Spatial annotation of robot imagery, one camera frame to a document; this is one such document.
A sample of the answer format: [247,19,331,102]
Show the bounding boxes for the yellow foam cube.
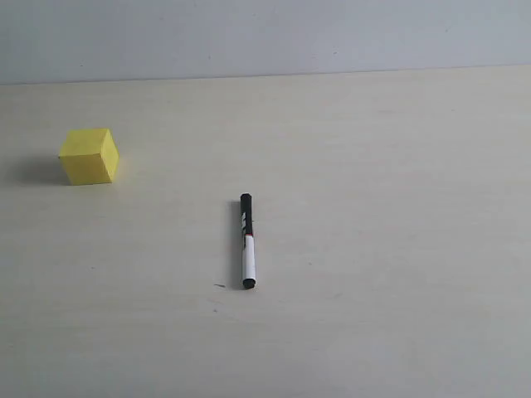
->
[59,129,119,186]

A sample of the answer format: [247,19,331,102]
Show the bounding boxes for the black and white marker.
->
[240,193,256,289]

